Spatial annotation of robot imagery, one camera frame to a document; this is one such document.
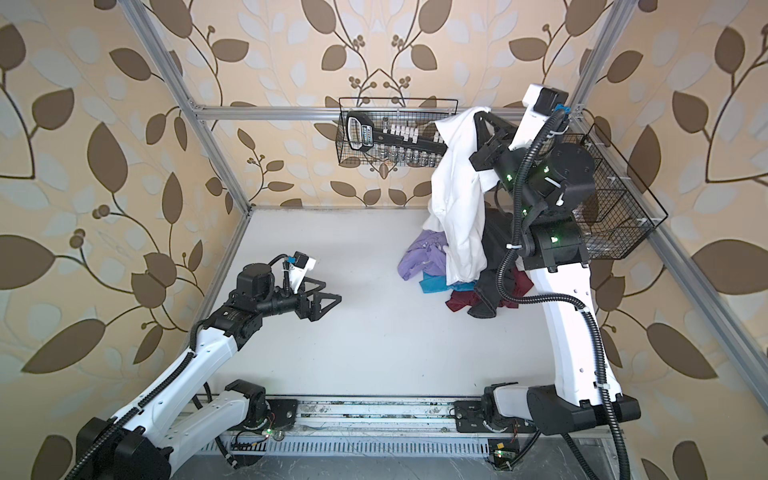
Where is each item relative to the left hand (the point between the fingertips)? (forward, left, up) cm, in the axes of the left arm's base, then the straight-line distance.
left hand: (332, 290), depth 75 cm
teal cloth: (+15, -28, -20) cm, 38 cm away
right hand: (+12, -30, +41) cm, 52 cm away
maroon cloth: (+13, -54, -16) cm, 58 cm away
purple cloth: (+23, -26, -15) cm, 38 cm away
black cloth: (+23, -47, -3) cm, 52 cm away
